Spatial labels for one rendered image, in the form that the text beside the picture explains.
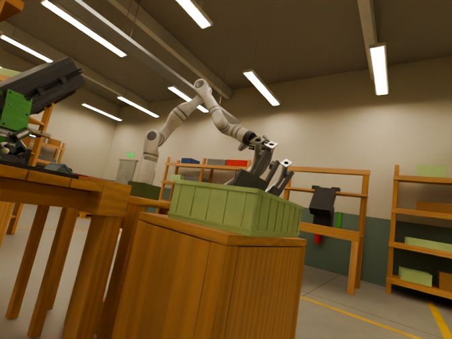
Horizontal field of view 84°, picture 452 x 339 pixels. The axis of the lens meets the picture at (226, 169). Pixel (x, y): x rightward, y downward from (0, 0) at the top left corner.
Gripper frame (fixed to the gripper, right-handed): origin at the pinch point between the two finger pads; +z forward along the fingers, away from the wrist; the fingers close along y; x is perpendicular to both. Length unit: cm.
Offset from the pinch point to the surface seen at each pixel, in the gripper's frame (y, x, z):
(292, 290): -28, 49, 41
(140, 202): -54, 25, -37
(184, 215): -52, 11, -6
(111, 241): -75, 28, -29
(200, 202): -45.9, 5.3, -2.3
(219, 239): -57, 0, 18
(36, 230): -95, 67, -101
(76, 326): -102, 47, -17
